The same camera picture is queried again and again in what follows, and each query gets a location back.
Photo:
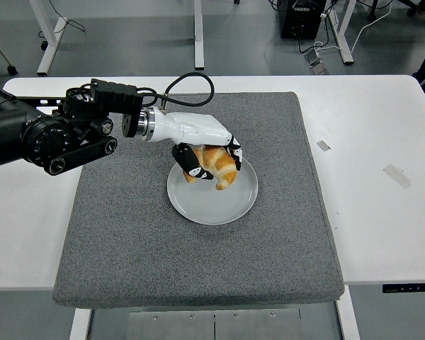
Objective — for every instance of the black table control panel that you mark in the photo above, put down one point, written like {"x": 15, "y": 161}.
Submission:
{"x": 411, "y": 288}

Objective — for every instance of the small clear tape piece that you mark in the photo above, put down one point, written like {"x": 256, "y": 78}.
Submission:
{"x": 323, "y": 145}

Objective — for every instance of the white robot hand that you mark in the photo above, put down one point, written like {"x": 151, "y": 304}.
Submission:
{"x": 191, "y": 127}

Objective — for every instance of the white desk leg straight foot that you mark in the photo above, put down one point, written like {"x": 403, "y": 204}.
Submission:
{"x": 198, "y": 35}

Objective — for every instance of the grey metal plate with screws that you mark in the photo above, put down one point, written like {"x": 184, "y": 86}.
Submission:
{"x": 212, "y": 326}

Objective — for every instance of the grey felt mat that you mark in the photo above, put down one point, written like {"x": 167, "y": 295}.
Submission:
{"x": 198, "y": 265}

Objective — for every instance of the metal stand leg with caster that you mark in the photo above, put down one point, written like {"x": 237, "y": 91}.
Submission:
{"x": 11, "y": 69}

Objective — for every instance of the pale grey round plate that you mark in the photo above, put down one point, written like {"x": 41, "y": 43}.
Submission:
{"x": 212, "y": 205}

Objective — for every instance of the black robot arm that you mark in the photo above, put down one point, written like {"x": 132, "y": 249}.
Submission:
{"x": 7, "y": 131}

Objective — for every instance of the grey foot pedal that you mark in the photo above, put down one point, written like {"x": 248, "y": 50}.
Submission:
{"x": 312, "y": 58}
{"x": 319, "y": 69}

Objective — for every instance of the large clear tape piece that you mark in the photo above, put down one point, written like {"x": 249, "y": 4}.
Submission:
{"x": 396, "y": 176}

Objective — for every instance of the black computer tower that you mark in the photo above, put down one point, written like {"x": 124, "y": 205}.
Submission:
{"x": 301, "y": 19}

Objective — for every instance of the white table leg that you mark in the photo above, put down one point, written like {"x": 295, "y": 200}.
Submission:
{"x": 79, "y": 324}
{"x": 348, "y": 322}

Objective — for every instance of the golden croissant bread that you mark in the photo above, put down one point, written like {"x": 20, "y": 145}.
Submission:
{"x": 219, "y": 166}

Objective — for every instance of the white desk leg slanted foot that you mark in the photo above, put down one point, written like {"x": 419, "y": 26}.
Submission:
{"x": 344, "y": 42}

